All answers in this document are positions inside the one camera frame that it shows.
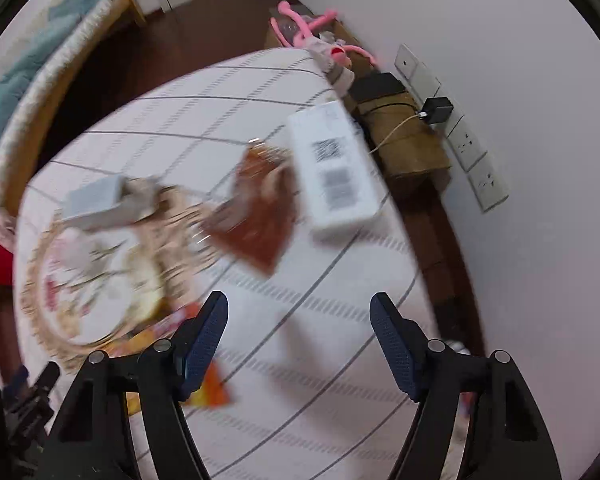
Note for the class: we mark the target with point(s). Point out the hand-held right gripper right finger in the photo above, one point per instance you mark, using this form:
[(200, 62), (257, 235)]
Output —
[(392, 347)]

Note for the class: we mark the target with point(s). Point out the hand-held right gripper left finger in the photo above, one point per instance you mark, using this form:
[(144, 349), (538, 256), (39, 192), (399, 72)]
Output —
[(203, 342)]

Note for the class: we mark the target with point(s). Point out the orange snack packet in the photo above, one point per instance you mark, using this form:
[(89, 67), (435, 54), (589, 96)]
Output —
[(212, 390)]

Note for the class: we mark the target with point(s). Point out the white checked tablecloth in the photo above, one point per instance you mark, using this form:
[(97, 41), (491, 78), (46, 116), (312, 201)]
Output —
[(300, 310)]

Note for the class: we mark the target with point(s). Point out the floral round plate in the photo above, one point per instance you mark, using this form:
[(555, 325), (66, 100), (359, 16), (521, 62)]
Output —
[(95, 280)]

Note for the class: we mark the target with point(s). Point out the brown snack packet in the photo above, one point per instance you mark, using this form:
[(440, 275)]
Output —
[(260, 220)]

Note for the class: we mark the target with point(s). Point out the small grey box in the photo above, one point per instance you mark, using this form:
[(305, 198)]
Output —
[(100, 202)]

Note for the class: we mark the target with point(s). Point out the white barcode box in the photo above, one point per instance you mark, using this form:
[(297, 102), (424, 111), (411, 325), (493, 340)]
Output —
[(330, 170)]

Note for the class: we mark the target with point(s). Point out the black tripod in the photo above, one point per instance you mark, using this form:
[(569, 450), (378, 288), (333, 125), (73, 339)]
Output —
[(25, 415)]

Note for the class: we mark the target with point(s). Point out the brown cardboard box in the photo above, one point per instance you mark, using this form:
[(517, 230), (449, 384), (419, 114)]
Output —
[(405, 145)]

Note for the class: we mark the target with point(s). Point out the black charger plug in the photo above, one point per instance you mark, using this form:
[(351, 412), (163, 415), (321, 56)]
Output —
[(437, 111)]

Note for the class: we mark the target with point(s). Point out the flat black box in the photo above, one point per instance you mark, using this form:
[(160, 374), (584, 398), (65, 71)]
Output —
[(377, 86)]

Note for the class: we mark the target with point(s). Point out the wooden bed with mattress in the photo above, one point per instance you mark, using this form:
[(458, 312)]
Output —
[(55, 60)]

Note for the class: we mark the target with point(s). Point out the teal blanket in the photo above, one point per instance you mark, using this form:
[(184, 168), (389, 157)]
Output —
[(25, 65)]

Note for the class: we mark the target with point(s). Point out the pink plush toy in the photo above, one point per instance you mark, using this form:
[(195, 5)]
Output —
[(305, 27)]

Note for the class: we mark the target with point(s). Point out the white wall socket panel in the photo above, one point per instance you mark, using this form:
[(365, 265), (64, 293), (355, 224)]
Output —
[(460, 135)]

